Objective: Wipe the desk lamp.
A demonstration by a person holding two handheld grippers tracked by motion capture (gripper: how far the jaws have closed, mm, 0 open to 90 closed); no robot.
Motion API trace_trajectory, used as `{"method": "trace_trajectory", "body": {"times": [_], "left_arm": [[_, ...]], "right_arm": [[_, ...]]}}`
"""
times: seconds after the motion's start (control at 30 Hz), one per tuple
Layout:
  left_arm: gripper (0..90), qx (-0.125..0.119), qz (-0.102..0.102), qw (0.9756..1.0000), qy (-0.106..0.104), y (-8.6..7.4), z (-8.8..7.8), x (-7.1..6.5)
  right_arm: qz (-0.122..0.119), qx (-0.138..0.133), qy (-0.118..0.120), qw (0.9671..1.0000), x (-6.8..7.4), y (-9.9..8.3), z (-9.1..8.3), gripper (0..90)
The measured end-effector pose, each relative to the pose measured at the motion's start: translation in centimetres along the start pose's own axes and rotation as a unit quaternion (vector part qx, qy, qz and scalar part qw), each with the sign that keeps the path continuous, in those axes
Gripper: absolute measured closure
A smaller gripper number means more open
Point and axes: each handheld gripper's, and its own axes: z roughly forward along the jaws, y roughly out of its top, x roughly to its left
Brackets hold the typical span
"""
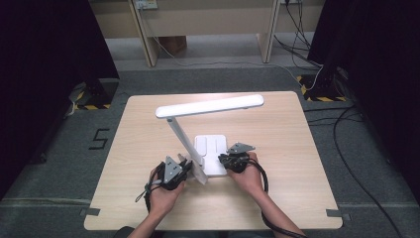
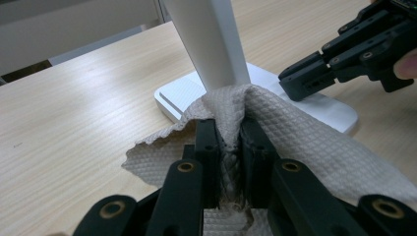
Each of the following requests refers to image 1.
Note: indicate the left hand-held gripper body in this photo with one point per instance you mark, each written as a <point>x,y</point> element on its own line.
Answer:
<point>171,172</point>

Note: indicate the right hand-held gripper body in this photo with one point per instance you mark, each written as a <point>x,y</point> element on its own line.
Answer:
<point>239,160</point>

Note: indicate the white desk lamp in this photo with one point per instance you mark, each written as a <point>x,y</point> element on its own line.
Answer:
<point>211,105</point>

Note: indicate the person's right hand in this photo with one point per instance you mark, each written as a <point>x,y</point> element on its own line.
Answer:
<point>251,180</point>

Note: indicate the person's left hand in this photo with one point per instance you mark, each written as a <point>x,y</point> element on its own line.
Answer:
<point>165,201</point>

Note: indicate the black stand with striped base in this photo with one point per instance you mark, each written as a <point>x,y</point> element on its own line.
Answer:
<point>95,95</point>
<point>325,89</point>

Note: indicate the beige office desk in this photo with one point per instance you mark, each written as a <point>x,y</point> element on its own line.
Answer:
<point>214,20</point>

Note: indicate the black curtain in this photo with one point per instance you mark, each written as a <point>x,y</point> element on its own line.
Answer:
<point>386,82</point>
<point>43,82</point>

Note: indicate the white power outlet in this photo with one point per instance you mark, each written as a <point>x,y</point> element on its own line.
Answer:
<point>146,4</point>

